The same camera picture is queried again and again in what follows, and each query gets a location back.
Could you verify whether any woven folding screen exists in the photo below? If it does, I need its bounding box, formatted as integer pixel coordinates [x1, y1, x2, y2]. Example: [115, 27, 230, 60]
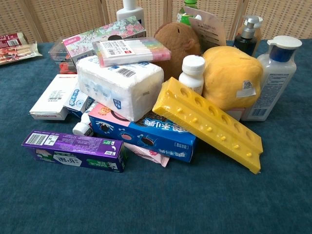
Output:
[0, 0, 312, 43]

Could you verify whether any pastel highlighter pen set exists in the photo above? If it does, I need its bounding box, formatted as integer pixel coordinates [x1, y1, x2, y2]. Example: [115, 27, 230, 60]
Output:
[92, 37, 172, 68]

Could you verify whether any pink snack packet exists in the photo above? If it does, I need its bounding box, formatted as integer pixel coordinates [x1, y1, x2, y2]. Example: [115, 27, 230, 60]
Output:
[123, 142, 171, 168]

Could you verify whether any white lotion bottle blue cap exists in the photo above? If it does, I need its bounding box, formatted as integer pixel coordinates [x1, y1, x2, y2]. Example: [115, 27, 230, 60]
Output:
[240, 35, 303, 122]

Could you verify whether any red snack package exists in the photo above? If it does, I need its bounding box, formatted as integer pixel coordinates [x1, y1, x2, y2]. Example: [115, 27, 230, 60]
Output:
[0, 32, 43, 66]

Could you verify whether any white tissue pack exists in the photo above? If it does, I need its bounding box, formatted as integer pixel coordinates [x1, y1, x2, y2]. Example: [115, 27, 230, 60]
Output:
[76, 55, 164, 122]

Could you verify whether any dark pump bottle silver top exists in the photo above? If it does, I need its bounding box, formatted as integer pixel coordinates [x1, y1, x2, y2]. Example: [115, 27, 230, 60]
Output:
[233, 15, 264, 58]

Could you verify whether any blue white small carton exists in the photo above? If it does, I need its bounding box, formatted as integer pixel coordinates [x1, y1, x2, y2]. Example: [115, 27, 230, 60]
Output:
[63, 82, 95, 118]

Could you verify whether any small white dropper bottle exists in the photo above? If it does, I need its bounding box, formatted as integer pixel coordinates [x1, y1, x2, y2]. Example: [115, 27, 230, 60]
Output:
[72, 101, 99, 137]

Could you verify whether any floral pink tissue box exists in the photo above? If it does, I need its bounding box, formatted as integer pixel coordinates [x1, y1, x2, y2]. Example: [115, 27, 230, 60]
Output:
[62, 16, 147, 64]

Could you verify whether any purple Darlie toothpaste box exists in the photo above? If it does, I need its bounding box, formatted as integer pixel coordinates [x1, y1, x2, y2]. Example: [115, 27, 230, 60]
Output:
[21, 129, 128, 173]

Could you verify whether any white red-trimmed carton box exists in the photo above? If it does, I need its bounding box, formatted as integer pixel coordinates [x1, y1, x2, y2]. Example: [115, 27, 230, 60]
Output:
[29, 74, 78, 121]

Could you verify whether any small white pill bottle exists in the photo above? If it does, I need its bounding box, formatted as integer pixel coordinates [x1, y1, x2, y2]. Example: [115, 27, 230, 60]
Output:
[178, 55, 206, 96]

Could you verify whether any yellow plastic test tube rack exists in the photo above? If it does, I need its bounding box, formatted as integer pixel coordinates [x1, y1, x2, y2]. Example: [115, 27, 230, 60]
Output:
[152, 77, 264, 175]

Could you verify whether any clear box with red items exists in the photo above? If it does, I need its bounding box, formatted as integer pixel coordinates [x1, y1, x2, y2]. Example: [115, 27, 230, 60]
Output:
[48, 39, 78, 75]

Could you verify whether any brown capybara plush toy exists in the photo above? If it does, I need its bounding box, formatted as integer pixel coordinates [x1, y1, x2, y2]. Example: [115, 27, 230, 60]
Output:
[153, 21, 202, 81]

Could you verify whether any green drink bottle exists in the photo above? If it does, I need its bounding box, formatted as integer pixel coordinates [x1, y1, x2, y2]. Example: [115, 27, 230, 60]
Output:
[176, 0, 198, 26]

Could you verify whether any yellow plush toy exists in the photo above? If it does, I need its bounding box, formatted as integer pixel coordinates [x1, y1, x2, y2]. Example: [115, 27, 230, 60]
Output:
[201, 45, 264, 112]

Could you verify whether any teal table cloth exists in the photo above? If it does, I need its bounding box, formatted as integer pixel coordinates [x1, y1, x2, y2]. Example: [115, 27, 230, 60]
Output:
[0, 39, 312, 234]

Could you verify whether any pink cardboard hang tag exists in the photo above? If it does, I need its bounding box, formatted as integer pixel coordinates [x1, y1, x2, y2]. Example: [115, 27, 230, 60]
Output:
[183, 6, 227, 53]

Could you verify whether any blue Oreo cookie box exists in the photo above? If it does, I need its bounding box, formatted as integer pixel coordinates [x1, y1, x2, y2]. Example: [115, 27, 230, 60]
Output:
[88, 102, 197, 164]

